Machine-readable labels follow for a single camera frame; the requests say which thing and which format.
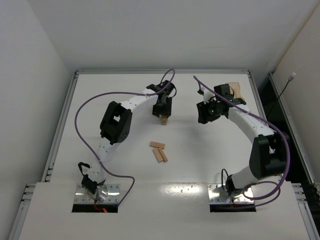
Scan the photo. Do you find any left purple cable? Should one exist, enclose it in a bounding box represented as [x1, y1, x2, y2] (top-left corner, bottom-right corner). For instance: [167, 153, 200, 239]
[74, 69, 176, 208]

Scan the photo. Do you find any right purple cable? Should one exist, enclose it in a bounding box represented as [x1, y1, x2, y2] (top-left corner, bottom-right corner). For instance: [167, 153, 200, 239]
[192, 75, 291, 208]

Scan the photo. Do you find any metal base plate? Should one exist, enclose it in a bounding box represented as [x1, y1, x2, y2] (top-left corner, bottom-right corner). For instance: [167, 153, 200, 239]
[207, 183, 255, 206]
[73, 184, 121, 205]

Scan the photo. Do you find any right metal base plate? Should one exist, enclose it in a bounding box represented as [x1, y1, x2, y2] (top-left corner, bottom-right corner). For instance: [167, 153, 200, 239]
[207, 183, 255, 206]

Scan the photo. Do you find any black wall cable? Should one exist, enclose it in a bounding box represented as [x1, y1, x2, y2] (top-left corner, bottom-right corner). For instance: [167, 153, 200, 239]
[267, 72, 297, 118]

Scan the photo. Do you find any wood block with text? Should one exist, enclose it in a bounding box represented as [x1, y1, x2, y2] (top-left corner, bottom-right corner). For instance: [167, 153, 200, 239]
[160, 115, 168, 120]

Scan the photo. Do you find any amber transparent plastic box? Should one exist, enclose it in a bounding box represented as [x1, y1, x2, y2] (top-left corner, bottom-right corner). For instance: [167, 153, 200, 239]
[227, 82, 245, 100]

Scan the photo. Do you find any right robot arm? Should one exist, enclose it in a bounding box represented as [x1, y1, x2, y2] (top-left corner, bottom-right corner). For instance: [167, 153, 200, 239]
[196, 83, 291, 195]

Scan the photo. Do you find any purple cable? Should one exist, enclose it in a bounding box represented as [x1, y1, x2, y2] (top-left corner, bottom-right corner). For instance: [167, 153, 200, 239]
[74, 69, 176, 208]
[192, 75, 291, 208]

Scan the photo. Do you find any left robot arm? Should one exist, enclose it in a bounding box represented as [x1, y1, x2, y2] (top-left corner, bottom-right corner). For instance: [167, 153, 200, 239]
[74, 80, 177, 196]

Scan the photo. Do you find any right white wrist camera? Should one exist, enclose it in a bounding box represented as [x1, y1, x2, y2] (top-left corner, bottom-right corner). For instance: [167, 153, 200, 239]
[201, 86, 214, 104]

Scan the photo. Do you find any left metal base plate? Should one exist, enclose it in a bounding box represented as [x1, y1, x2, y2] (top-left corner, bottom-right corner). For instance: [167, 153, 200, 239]
[73, 184, 121, 205]

